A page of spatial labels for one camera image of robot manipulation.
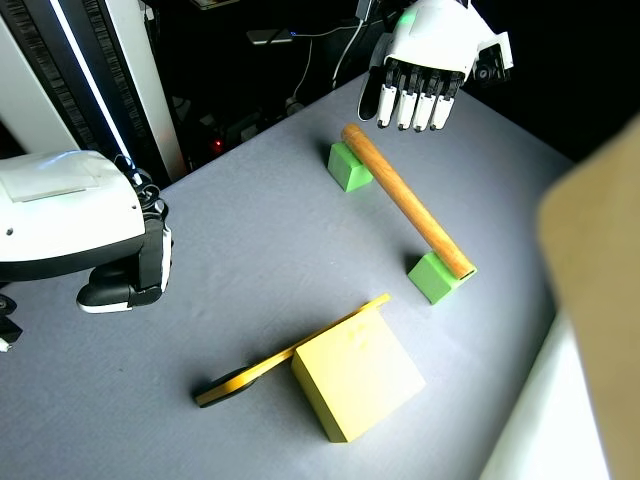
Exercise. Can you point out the large yellow foam block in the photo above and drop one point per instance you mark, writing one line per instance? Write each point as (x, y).
(360, 375)

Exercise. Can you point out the grey flat phone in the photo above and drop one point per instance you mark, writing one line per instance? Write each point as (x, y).
(269, 36)

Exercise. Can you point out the white column with light strip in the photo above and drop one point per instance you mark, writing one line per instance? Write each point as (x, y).
(30, 100)

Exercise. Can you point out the round wooden dowel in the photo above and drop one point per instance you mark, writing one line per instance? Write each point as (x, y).
(405, 200)

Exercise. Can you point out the grey table cloth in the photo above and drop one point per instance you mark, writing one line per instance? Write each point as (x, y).
(225, 250)

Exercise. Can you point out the white smooth panel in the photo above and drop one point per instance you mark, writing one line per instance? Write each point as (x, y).
(545, 415)

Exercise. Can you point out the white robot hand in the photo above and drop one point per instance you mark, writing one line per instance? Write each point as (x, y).
(65, 220)
(430, 35)

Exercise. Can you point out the tan wooden board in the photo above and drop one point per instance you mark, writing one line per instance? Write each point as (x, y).
(600, 280)

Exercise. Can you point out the green foam block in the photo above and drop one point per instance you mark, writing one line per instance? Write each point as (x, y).
(430, 280)
(342, 165)

